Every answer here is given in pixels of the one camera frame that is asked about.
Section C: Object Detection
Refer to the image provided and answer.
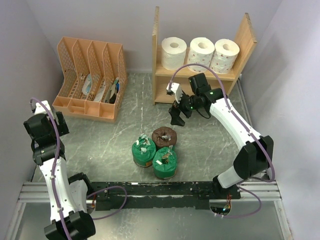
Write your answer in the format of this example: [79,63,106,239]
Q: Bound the green roll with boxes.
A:
[152,147,178,180]
[131,134,157,168]

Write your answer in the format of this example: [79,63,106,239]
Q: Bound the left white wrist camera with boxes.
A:
[29,100,54,116]

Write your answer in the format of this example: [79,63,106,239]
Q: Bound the stationery in organizer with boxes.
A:
[81,73,120,104]

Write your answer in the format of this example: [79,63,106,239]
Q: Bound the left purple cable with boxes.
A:
[29,97,128,240]

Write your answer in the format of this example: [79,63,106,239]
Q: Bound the brown roll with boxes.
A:
[151,126,178,150]

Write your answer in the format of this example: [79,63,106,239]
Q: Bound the purple cable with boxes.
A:
[29,97,128,240]
[169,63,276,219]

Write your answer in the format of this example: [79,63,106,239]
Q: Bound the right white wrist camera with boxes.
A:
[166,82,183,104]

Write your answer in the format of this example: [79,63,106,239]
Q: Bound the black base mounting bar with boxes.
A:
[89,181,241,211]

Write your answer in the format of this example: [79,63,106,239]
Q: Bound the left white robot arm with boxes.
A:
[23,110,96,240]

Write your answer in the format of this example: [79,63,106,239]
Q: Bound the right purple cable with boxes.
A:
[169,63,276,219]

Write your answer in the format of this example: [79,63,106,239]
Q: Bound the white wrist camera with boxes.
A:
[29,100,54,116]
[166,82,183,104]

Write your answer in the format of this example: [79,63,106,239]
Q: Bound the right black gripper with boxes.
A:
[168,89,200,127]

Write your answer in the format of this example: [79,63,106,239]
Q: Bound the aluminium rail frame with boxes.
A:
[5,181,293,240]

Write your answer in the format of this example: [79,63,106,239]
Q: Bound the white roll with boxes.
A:
[209,39,240,75]
[186,37,215,67]
[161,37,187,71]

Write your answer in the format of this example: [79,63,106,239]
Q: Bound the wooden two-tier shelf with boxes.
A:
[151,6,258,110]

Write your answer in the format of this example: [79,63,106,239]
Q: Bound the orange plastic file organizer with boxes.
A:
[53,36,128,123]

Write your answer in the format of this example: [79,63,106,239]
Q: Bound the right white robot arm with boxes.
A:
[166,73,275,199]

